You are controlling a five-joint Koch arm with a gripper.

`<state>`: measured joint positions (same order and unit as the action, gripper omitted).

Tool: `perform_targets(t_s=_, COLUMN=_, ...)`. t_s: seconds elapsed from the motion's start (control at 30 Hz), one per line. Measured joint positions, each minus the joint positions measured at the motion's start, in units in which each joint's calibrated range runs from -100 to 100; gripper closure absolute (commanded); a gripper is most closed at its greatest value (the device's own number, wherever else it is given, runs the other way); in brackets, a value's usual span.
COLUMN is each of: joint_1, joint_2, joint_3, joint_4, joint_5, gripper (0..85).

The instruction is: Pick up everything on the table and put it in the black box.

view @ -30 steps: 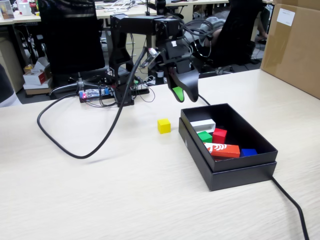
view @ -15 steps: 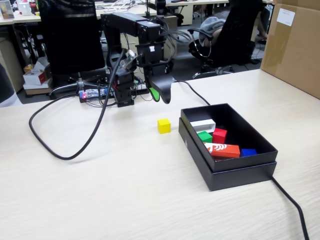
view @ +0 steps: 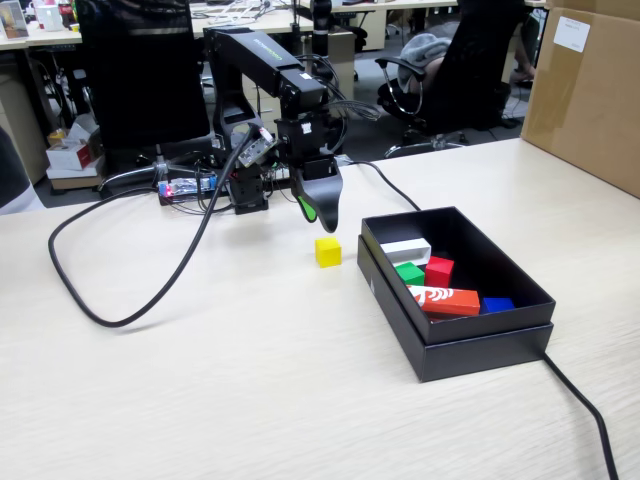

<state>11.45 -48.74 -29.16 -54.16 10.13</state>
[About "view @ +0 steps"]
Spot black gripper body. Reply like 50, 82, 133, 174
274, 114, 336, 182

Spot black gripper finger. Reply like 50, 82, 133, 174
299, 172, 345, 235
291, 168, 318, 225

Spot yellow wooden cube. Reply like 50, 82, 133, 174
314, 237, 343, 269

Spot green wooden cube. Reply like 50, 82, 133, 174
393, 261, 426, 287

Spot red wooden cube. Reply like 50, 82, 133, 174
423, 255, 456, 290

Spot small white box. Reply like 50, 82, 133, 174
379, 237, 433, 267

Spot black cardboard box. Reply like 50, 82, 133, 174
360, 205, 558, 346

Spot black open box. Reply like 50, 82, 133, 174
356, 234, 555, 384

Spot small brown cardboard box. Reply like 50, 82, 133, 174
49, 169, 104, 191

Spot large cardboard box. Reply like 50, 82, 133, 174
519, 0, 640, 200

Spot beige drawer cabinet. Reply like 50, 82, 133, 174
242, 74, 281, 146
0, 74, 50, 189
327, 29, 357, 104

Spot black pole white bands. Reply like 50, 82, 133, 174
308, 0, 335, 57

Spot controller board red LED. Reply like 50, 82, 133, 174
157, 172, 220, 206

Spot beige office desk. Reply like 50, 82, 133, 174
0, 23, 84, 51
299, 0, 461, 14
191, 8, 314, 36

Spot grey cloth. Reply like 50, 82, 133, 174
399, 30, 454, 94

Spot seated person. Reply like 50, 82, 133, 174
425, 12, 540, 85

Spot orange carton white print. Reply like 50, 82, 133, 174
405, 283, 482, 322

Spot black chrome office chair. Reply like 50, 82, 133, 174
374, 0, 529, 159

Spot black mesh office chair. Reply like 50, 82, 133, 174
73, 0, 224, 196

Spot blue wooden cube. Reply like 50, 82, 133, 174
481, 296, 517, 316

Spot white red carton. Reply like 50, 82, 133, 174
46, 138, 105, 173

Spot white paper label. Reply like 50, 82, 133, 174
555, 15, 592, 53

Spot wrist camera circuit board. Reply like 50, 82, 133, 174
236, 124, 277, 170

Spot black servo wire bundle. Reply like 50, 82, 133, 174
297, 53, 382, 122

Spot white cables pile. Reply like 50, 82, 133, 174
206, 0, 275, 25

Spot thick black cable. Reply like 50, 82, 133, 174
344, 159, 621, 480
47, 123, 261, 330

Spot picture frame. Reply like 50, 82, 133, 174
0, 0, 30, 41

